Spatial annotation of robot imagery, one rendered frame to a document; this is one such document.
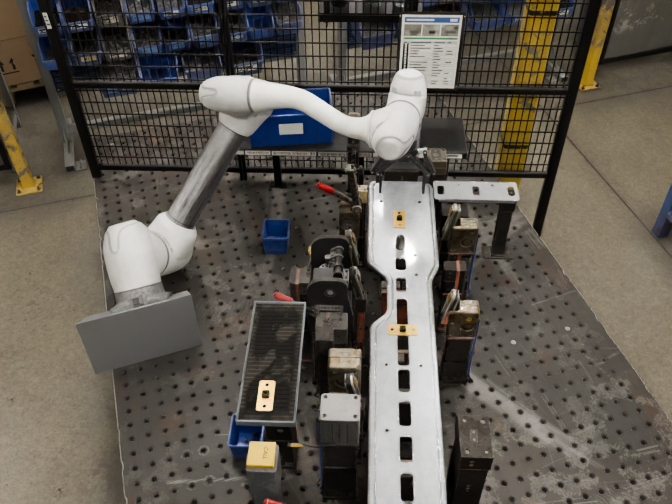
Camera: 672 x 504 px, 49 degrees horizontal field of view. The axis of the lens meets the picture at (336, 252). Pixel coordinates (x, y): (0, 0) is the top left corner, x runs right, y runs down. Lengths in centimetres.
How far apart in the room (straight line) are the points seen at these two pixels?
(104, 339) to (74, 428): 95
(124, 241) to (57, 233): 173
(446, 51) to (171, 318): 132
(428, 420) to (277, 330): 45
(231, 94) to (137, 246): 57
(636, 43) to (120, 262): 377
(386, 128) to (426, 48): 78
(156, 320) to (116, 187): 95
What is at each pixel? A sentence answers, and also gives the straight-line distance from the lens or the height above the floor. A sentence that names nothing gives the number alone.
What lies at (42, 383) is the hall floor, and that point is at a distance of 346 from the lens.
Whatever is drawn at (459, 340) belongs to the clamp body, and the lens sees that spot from 221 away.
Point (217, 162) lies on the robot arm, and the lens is 246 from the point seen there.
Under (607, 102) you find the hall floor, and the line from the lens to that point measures 503.
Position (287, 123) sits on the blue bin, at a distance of 263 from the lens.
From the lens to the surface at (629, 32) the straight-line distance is 513.
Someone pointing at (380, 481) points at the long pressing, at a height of 100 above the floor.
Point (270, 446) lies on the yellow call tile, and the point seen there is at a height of 116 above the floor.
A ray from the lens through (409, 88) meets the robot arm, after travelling 206.
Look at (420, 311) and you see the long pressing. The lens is 215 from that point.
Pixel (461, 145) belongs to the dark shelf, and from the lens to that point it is 270.
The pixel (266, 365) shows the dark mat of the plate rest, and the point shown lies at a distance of 183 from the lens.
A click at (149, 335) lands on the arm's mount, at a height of 82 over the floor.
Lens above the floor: 264
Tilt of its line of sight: 45 degrees down
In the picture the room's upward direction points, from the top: 1 degrees counter-clockwise
